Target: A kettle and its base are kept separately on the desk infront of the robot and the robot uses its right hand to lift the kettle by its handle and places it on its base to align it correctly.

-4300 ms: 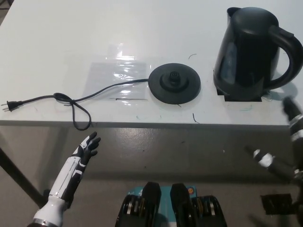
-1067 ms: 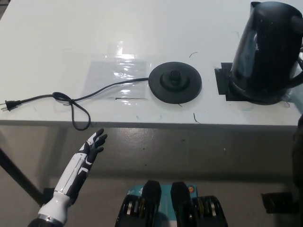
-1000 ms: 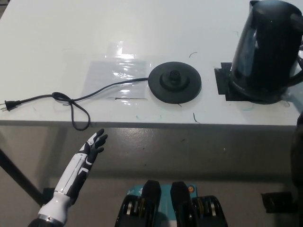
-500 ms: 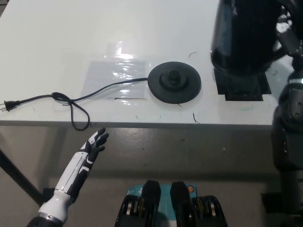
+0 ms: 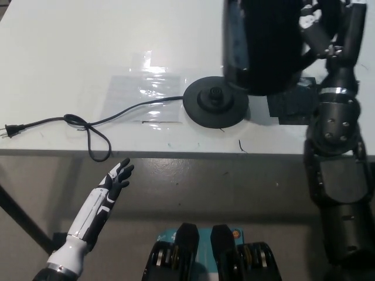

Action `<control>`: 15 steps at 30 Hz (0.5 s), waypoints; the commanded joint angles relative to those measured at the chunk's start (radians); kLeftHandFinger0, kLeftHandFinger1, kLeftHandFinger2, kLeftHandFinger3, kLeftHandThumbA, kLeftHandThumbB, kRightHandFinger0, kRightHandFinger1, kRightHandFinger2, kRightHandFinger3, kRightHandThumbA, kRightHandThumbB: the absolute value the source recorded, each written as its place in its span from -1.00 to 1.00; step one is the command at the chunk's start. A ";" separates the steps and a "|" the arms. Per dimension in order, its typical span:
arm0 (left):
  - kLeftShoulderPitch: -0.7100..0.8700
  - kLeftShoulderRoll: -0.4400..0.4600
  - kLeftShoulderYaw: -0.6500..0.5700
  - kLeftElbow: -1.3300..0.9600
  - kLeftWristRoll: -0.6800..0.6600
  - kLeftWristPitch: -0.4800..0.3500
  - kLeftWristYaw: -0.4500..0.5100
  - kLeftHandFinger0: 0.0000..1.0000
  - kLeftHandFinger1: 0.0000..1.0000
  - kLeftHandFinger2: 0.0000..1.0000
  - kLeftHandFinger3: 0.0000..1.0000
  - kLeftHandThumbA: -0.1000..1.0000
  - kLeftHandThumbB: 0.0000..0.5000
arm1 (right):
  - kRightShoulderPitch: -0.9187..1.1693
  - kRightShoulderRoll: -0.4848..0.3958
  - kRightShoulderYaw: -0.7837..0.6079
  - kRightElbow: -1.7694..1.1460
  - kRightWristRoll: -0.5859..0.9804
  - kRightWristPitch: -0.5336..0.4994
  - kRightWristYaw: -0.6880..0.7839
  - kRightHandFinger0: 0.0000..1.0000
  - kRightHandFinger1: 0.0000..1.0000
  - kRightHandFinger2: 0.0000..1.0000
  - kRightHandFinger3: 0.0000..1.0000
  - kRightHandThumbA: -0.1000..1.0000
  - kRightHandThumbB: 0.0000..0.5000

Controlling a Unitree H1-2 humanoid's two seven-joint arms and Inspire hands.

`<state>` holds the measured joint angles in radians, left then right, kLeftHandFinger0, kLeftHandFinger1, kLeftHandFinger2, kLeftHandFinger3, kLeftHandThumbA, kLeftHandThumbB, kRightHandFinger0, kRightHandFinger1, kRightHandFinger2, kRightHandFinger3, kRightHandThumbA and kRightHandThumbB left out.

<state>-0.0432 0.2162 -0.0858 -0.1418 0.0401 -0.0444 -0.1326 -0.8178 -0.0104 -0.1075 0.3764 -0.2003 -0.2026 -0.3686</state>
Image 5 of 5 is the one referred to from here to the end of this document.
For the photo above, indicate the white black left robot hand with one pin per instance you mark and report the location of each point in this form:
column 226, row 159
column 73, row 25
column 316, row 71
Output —
column 102, row 202

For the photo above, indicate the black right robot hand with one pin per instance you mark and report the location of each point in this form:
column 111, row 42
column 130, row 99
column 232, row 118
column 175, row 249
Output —
column 351, row 38

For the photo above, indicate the black electric kettle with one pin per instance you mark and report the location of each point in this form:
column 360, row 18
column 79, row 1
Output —
column 263, row 44

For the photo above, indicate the black round kettle base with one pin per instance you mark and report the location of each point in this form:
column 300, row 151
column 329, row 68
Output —
column 205, row 117

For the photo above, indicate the black table leg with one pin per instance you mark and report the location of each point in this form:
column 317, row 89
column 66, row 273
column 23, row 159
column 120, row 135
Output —
column 23, row 213

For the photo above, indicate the black tape patch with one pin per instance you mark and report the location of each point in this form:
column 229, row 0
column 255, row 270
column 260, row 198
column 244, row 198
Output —
column 290, row 108

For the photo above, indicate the clear plastic sheet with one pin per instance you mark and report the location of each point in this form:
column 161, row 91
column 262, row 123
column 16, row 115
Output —
column 129, row 93

